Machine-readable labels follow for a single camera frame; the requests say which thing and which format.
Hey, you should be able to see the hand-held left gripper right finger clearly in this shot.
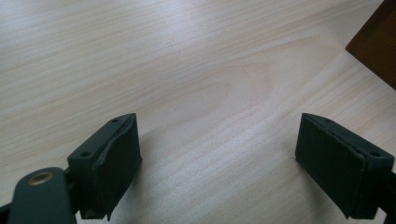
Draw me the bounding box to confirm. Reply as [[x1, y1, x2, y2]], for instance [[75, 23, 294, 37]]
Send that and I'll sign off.
[[294, 112, 396, 220]]

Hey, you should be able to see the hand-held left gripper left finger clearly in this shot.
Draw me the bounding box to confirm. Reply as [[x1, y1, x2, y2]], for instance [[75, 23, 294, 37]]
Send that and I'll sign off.
[[66, 112, 143, 222]]

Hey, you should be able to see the dark brown wooden board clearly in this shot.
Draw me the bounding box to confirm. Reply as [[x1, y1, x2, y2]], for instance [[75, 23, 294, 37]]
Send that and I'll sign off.
[[345, 0, 396, 91]]

